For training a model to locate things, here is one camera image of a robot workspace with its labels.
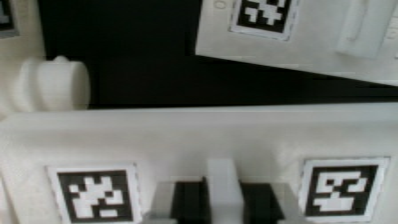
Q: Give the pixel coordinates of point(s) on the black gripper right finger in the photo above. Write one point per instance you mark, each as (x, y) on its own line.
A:
(261, 208)

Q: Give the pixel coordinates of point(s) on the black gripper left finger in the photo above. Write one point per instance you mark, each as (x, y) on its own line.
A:
(190, 203)

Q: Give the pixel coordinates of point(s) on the white cabinet body box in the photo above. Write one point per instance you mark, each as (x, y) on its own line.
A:
(21, 46)

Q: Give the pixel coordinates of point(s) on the white cabinet door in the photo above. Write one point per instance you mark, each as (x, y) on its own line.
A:
(93, 161)
(323, 36)

